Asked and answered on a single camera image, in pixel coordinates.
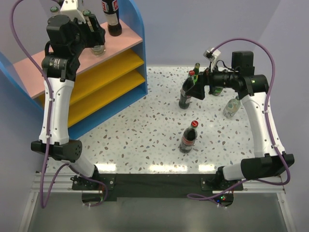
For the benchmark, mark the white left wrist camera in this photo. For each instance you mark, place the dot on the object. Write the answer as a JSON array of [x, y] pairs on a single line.
[[71, 8]]

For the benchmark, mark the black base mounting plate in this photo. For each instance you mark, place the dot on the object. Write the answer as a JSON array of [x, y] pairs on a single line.
[[111, 187]]

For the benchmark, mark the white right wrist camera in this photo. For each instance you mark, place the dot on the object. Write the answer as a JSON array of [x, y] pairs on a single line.
[[212, 55]]

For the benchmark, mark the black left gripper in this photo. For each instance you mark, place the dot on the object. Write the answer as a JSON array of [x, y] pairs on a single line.
[[96, 36]]

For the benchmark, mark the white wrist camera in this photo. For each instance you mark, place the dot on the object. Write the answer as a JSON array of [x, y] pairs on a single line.
[[212, 55], [71, 8]]

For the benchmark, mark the cola bottle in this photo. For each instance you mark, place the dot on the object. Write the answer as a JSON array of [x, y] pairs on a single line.
[[189, 137], [184, 101]]

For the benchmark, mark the clear soda bottle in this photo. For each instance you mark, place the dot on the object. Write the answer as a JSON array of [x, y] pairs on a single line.
[[232, 107], [54, 10], [98, 50]]

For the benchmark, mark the aluminium rail frame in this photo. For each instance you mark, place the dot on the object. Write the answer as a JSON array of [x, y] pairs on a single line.
[[155, 203]]

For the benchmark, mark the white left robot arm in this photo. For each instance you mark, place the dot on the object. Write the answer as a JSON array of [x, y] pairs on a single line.
[[60, 65]]

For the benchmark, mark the green glass bottle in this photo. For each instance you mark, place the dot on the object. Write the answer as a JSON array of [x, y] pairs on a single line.
[[216, 91], [196, 71]]

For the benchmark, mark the green glass bottle left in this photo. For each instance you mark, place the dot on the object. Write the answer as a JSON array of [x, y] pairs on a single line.
[[196, 71]]

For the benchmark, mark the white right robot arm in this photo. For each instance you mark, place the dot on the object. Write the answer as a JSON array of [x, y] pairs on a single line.
[[270, 158]]

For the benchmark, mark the clear soda bottle shelved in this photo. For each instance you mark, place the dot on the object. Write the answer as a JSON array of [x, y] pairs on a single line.
[[86, 15]]

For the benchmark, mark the blue shelf with coloured boards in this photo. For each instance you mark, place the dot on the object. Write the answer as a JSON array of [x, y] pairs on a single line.
[[105, 84]]

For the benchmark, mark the green glass bottle right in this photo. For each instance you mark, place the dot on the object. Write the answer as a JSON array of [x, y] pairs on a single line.
[[216, 91]]

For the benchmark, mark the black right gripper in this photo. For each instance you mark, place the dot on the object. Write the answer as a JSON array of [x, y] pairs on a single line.
[[206, 78]]

